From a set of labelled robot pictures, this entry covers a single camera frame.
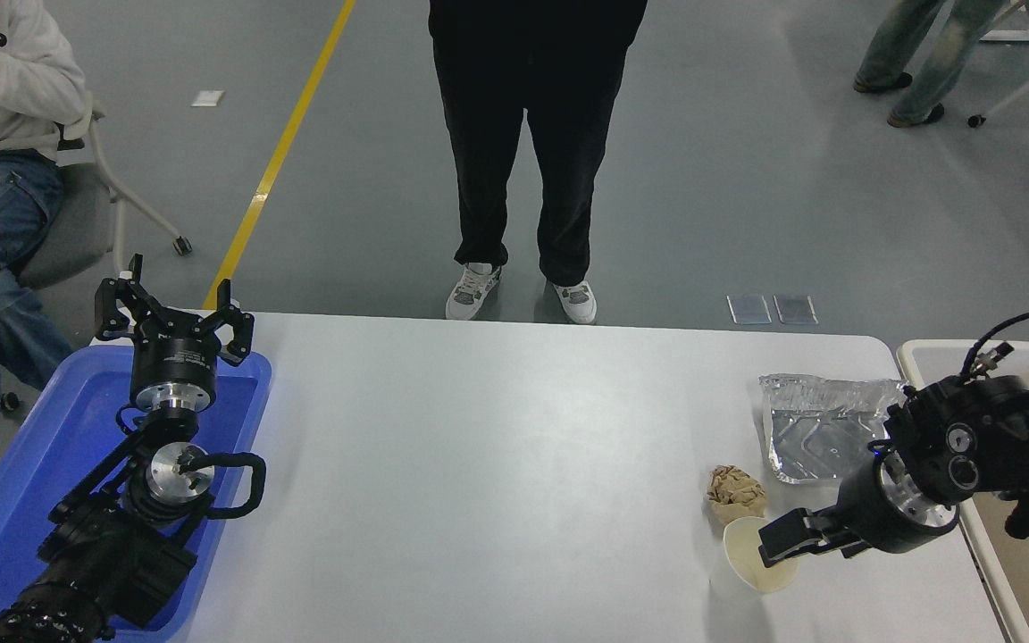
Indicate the blue plastic tray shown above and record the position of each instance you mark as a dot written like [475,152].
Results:
[50,429]

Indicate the clear floor plate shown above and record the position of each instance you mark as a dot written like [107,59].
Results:
[749,309]
[796,309]

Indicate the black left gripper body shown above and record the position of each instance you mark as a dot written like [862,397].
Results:
[173,359]

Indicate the grey office chair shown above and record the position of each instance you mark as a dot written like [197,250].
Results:
[77,223]

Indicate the silver foil tray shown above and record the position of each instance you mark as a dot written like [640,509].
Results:
[814,429]

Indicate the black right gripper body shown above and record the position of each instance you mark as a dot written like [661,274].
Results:
[872,518]

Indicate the white paper scrap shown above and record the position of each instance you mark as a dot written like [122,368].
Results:
[207,97]

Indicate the white paper cup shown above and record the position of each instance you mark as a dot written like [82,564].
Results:
[742,546]

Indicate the person in pale trousers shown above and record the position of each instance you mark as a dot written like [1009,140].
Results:
[943,54]

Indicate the crumpled tan paper ball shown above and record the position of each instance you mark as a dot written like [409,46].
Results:
[736,493]

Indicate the standing person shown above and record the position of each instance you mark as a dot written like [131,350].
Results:
[488,134]

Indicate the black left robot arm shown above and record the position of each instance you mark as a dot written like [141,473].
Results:
[112,563]

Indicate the seated person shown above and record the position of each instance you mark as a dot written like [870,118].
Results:
[14,98]

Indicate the white wheeled chair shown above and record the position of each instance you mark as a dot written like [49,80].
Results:
[1028,85]

